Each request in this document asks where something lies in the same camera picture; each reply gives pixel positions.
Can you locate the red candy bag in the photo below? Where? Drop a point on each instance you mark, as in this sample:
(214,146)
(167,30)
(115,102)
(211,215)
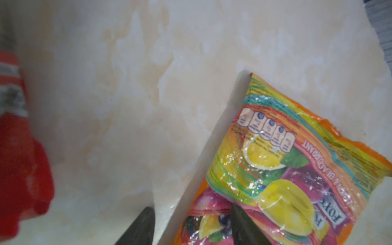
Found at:
(27,186)

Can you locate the orange Fox's bag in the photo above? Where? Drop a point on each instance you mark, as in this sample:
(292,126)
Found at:
(291,172)

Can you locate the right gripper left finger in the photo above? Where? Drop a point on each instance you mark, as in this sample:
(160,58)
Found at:
(141,231)

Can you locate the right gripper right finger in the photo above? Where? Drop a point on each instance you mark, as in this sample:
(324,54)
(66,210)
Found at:
(244,230)

